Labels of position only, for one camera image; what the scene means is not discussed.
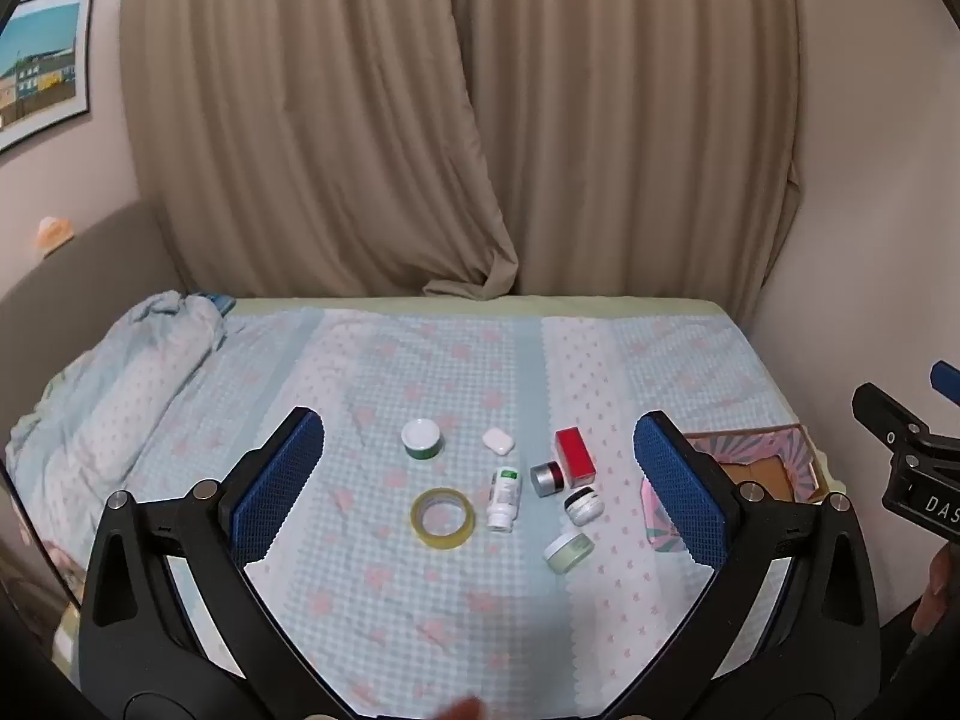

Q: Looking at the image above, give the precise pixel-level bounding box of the patterned cardboard box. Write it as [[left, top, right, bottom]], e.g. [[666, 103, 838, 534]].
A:
[[640, 424, 830, 552]]

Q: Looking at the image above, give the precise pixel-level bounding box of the white pill bottle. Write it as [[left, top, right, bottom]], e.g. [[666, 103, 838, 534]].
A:
[[486, 466, 524, 533]]

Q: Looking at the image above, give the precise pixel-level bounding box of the checked floral bed blanket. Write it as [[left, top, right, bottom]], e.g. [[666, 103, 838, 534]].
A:
[[7, 298, 826, 720]]

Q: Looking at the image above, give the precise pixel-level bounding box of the red box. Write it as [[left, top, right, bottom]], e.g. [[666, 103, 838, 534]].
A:
[[555, 426, 599, 488]]

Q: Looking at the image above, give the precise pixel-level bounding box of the small orange object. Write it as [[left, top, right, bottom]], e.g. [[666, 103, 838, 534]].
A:
[[34, 216, 76, 250]]

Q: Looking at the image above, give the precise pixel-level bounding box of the person's right hand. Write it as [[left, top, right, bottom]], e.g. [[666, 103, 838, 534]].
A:
[[911, 544, 960, 635]]

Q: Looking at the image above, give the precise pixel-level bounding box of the green jar with white lid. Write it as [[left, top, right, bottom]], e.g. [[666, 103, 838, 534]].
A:
[[401, 418, 445, 460]]

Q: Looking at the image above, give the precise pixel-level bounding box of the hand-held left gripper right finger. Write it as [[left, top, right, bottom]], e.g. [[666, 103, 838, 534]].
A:
[[604, 412, 882, 720]]

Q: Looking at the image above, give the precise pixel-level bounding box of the grey headboard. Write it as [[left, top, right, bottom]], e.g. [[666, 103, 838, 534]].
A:
[[0, 199, 188, 451]]

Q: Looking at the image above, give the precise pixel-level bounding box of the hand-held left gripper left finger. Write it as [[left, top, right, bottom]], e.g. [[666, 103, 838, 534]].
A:
[[79, 406, 353, 720]]

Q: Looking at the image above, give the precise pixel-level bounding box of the yellow tape roll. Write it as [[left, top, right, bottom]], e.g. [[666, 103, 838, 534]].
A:
[[410, 487, 476, 550]]

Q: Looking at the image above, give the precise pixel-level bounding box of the pale green lidded glass jar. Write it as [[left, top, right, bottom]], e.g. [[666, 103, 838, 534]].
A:
[[543, 530, 596, 575]]

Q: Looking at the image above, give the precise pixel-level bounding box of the black and white jar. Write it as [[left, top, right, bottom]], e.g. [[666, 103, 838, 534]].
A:
[[564, 486, 603, 526]]

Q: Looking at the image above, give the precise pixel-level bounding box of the silver and red jar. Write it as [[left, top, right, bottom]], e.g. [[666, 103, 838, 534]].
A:
[[530, 461, 569, 498]]

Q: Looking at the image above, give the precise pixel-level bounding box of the crumpled light blue blanket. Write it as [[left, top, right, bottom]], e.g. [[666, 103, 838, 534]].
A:
[[7, 291, 226, 496]]

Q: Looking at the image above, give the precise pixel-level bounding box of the beige curtain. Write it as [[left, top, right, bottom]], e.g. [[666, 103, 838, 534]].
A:
[[424, 0, 805, 302], [120, 0, 520, 301]]

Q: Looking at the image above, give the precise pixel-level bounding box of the framed wall picture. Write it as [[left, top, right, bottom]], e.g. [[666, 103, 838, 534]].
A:
[[0, 0, 95, 155]]

